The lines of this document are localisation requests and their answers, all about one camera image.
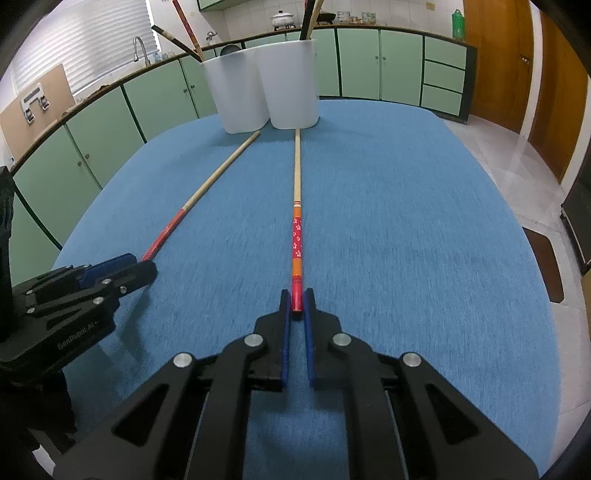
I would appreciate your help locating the brown cardboard panel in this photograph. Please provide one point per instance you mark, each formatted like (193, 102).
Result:
(55, 106)

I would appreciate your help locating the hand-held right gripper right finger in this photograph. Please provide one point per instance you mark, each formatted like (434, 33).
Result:
(309, 355)

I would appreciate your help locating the silver kettle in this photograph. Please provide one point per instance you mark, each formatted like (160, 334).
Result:
(212, 38)

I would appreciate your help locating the row of condiment jars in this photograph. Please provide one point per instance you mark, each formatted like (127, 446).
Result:
(355, 17)

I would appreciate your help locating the green wall cabinets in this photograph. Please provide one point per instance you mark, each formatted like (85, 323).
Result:
(217, 3)

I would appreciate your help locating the light bamboo chopstick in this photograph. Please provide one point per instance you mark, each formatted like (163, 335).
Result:
(315, 18)

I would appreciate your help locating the chrome kitchen faucet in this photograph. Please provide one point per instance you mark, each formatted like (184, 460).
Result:
(138, 46)

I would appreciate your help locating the dark chopstick with striped end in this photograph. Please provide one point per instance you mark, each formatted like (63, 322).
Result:
(178, 42)

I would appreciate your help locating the black wok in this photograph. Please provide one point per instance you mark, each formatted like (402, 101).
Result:
(328, 17)

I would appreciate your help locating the green plastic bottle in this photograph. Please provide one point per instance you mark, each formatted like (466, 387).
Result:
(458, 25)

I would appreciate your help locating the red orange floral chopstick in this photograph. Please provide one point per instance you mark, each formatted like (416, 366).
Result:
(298, 240)

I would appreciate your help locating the blue tablecloth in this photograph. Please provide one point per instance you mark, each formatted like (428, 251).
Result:
(392, 230)

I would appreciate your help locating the person's left hand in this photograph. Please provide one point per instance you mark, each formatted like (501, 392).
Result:
(32, 406)

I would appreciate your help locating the white plastic cup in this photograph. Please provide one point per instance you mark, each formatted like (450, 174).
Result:
(291, 83)
(235, 92)

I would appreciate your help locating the white window blind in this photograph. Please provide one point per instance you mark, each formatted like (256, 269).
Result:
(92, 37)

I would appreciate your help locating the cluster of small bottles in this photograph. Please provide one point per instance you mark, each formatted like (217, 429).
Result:
(162, 57)

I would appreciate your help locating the white cooking pot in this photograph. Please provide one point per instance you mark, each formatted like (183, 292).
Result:
(282, 19)

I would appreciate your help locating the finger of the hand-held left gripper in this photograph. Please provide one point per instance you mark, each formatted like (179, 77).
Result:
(134, 277)
(108, 268)

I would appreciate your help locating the brown wooden door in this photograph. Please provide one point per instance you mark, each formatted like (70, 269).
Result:
(498, 60)
(563, 106)

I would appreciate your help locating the red patterned chopstick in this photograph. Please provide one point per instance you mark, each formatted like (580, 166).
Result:
(187, 27)

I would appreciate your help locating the plain dark chopstick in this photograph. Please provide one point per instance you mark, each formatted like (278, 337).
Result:
(307, 18)

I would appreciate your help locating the green base cabinets with counter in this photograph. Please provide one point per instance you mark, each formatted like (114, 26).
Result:
(360, 60)

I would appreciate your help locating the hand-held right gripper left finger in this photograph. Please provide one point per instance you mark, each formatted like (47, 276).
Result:
(286, 355)

